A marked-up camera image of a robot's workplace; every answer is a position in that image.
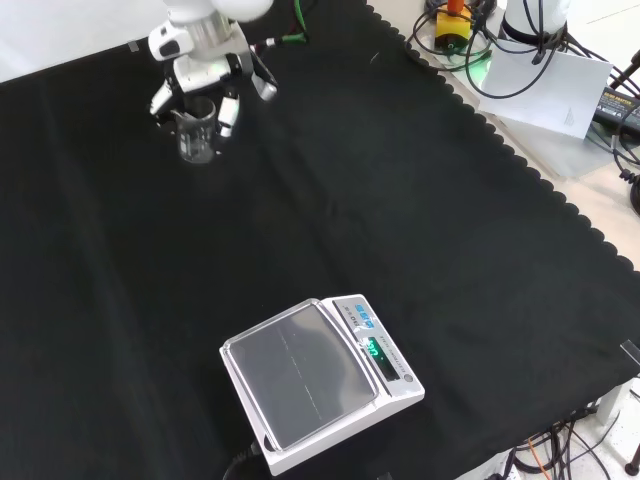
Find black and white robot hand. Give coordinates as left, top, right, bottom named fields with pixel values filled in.
left=146, top=45, right=279, bottom=140

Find clear glass beaker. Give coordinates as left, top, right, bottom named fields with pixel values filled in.
left=171, top=96, right=219, bottom=165

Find white electronic balance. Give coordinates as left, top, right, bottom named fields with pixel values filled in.
left=218, top=293, right=427, bottom=477

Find black bench cloth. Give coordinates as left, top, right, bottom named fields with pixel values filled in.
left=0, top=0, right=640, bottom=480

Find yellow stop button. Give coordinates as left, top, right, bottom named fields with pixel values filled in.
left=433, top=0, right=474, bottom=53

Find white paper sheet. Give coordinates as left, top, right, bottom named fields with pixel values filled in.
left=477, top=49, right=614, bottom=141

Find black power adapter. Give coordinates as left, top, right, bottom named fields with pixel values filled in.
left=591, top=86, right=640, bottom=135

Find green cable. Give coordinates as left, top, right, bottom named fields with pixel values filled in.
left=279, top=0, right=310, bottom=45

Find black balance power cable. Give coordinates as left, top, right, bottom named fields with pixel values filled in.
left=221, top=439, right=264, bottom=480

